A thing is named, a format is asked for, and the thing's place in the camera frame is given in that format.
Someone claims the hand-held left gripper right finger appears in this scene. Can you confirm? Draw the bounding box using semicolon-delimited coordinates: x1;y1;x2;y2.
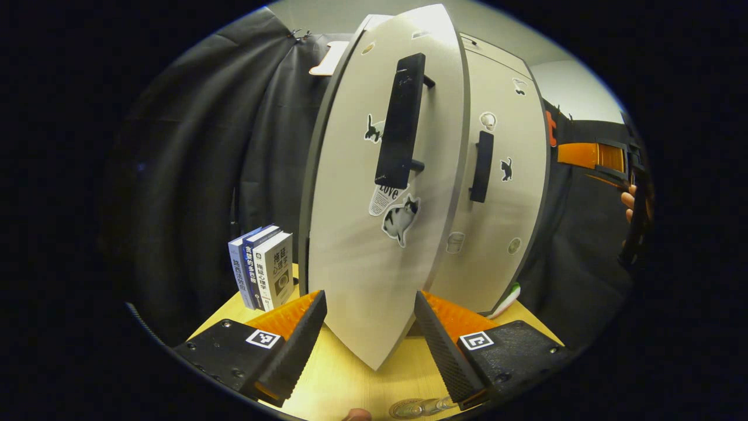
414;291;570;411

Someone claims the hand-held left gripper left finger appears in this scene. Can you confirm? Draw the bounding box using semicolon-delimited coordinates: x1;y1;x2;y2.
172;291;328;408

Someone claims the clear glass bottle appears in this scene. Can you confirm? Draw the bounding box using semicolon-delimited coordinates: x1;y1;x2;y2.
409;396;462;417

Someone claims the grey cabinet door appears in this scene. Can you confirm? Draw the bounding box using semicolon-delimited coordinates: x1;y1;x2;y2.
430;50;551;316
298;3;471;372

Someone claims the grey cabinet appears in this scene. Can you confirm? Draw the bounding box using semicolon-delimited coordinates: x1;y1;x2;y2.
459;32;553;316

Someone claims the grey cabinet drawer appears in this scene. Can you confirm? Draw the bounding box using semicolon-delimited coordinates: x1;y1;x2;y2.
460;33;534;80

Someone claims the white book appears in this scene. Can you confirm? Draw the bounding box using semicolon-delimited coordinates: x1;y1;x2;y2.
252;232;295;312

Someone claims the white green plastic item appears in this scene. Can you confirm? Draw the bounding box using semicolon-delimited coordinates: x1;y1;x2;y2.
490;282;522;320

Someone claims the dark blue book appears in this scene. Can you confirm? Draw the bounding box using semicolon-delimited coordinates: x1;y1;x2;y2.
241;225;281;310

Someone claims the light blue book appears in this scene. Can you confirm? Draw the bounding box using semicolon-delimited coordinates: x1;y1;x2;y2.
228;234;258;309

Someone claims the grey ribbed band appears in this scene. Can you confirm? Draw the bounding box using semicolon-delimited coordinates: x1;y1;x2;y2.
124;301;170;350

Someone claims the black door handle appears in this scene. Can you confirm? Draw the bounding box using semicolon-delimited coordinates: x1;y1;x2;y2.
374;53;436;189
469;130;494;203

